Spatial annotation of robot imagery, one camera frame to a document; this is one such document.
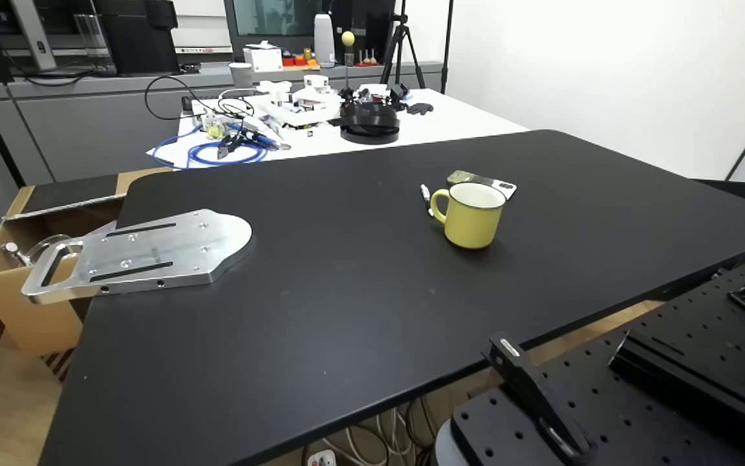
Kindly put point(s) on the yellow enamel cup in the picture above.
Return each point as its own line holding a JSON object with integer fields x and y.
{"x": 470, "y": 214}

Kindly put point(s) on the olive green card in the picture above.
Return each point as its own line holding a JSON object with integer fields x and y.
{"x": 459, "y": 177}

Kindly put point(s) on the black headset on table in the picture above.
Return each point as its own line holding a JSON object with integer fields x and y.
{"x": 368, "y": 117}

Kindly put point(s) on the white and black card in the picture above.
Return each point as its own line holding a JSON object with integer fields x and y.
{"x": 500, "y": 184}

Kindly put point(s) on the white side table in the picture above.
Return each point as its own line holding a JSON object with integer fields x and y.
{"x": 440, "y": 123}

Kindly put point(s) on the silver metal mounting plate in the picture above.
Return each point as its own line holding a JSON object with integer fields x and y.
{"x": 157, "y": 255}

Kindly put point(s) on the yellow ball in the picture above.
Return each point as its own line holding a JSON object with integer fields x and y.
{"x": 347, "y": 36}

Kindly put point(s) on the white small box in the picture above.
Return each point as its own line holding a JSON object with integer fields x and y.
{"x": 263, "y": 57}

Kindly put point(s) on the white cylindrical speaker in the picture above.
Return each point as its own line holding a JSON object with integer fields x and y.
{"x": 324, "y": 40}

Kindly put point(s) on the cardboard box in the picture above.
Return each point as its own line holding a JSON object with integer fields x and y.
{"x": 40, "y": 215}

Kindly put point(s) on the black optical breadboard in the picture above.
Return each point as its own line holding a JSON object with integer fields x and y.
{"x": 669, "y": 390}

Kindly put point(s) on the black camera tripod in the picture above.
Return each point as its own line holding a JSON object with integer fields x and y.
{"x": 396, "y": 47}

